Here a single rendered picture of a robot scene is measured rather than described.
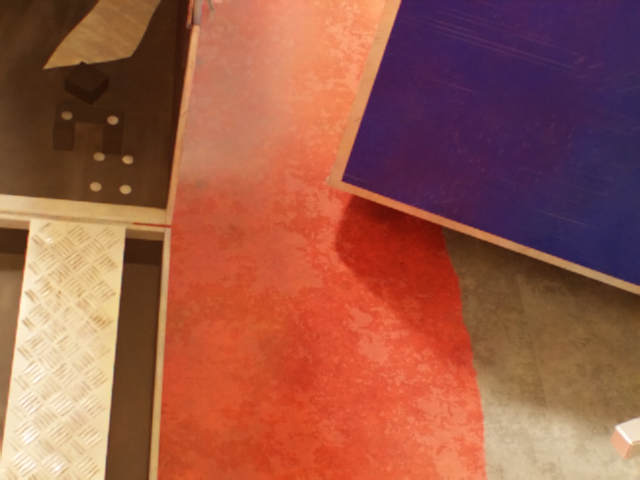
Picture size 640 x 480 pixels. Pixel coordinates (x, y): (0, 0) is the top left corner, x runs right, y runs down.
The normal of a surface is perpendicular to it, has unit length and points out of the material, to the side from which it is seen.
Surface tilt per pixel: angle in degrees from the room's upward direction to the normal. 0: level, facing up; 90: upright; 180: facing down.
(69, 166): 0
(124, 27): 1
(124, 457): 2
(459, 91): 90
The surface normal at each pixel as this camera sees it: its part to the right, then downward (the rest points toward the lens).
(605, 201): -0.27, 0.74
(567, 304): 0.20, -0.58
